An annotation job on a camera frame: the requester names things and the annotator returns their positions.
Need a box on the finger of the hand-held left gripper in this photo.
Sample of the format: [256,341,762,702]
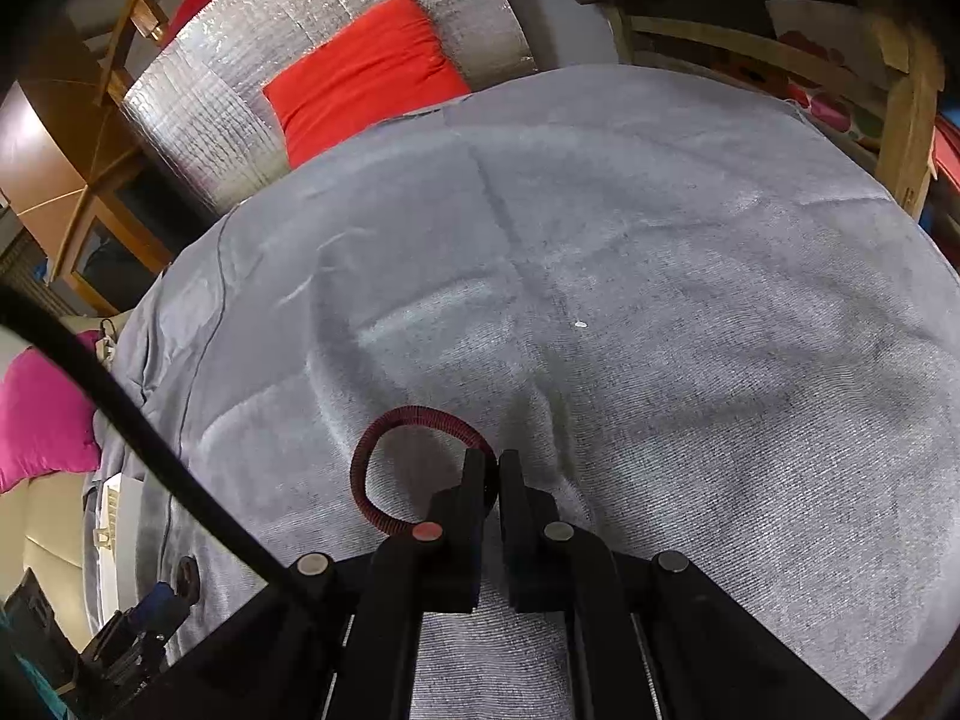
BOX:
[79,581,188,691]

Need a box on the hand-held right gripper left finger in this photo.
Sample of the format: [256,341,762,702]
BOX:
[131,448,496,720]

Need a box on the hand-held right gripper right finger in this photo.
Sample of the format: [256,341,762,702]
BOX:
[496,448,863,720]

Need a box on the white jewelry box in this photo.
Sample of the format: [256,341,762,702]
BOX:
[94,471,155,638]

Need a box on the red black striped bangle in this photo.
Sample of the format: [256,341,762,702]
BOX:
[349,405,497,537]

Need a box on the pink cushion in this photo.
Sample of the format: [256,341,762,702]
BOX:
[0,349,104,494]

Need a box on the grey blanket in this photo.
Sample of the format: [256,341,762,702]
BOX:
[82,64,960,720]

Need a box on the wooden cabinet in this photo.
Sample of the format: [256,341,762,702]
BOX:
[0,0,196,316]

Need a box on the silver foil mat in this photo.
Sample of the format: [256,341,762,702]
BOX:
[120,0,535,215]

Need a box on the wooden shelf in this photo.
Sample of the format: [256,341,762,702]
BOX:
[480,0,960,226]

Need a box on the black cable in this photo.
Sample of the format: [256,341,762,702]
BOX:
[0,286,316,601]

